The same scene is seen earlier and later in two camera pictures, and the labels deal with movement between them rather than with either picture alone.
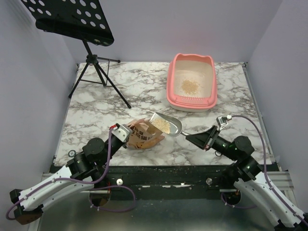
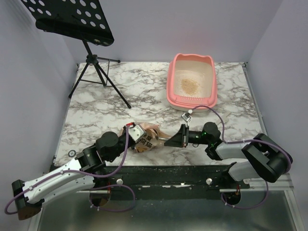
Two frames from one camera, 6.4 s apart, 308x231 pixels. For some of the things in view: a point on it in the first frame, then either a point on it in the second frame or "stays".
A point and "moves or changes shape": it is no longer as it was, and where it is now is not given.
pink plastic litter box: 192,83 stays
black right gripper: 211,137 to 185,135
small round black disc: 71,153 stays
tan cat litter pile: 190,87 stays
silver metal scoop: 169,126 to 163,139
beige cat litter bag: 144,134 moves or changes shape
